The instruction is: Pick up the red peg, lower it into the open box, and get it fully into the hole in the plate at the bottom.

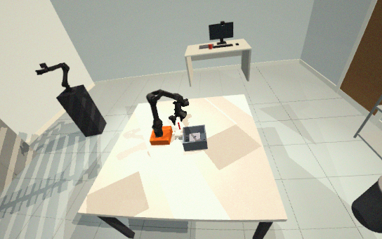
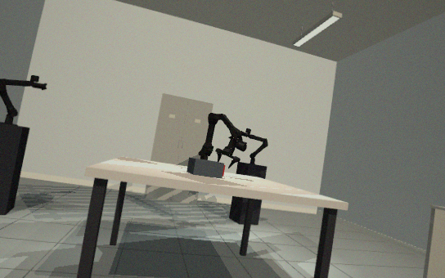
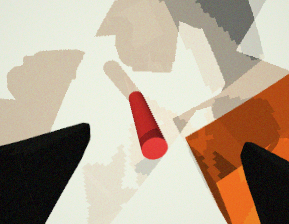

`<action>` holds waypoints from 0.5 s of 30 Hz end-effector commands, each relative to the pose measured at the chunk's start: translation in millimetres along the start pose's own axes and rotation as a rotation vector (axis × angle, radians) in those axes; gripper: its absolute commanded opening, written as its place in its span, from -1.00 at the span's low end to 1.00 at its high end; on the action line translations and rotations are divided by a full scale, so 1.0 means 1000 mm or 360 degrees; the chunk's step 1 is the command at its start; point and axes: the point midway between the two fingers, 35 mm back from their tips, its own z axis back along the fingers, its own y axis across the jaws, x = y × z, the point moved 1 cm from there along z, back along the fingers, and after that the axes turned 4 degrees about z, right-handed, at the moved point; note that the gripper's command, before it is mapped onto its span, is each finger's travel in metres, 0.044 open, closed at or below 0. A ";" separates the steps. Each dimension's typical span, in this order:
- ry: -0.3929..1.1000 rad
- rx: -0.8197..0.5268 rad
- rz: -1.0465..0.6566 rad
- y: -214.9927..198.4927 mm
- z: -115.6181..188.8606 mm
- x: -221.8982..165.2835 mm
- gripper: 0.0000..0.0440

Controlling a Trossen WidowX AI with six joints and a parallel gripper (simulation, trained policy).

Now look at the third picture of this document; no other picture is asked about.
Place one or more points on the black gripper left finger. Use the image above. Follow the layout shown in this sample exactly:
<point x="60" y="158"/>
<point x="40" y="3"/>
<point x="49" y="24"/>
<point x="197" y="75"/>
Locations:
<point x="34" y="173"/>

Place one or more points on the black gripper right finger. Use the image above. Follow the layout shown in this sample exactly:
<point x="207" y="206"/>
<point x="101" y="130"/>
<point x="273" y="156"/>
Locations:
<point x="267" y="176"/>

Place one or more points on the red peg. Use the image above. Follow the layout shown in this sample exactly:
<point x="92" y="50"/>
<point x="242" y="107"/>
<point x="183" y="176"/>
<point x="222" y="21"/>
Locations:
<point x="152" y="142"/>

